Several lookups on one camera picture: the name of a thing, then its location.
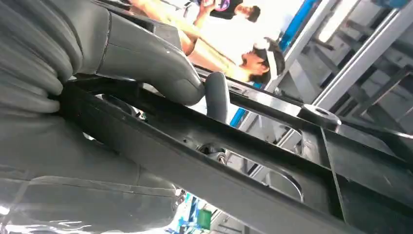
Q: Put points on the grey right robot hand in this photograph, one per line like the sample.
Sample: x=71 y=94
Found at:
x=80 y=187

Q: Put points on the ribbed grey right robot arm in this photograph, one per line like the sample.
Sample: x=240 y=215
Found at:
x=32 y=58

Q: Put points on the green box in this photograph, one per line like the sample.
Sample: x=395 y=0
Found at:
x=205 y=219

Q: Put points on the person with white cap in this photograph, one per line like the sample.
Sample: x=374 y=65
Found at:
x=258 y=64

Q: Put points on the person in dark shirt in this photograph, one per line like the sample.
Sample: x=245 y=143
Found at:
x=226 y=8

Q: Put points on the blue metal frame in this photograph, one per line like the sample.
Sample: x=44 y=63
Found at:
x=296 y=22

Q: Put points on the silver aluminium frame post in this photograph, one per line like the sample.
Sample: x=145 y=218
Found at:
x=364 y=55
x=306 y=35

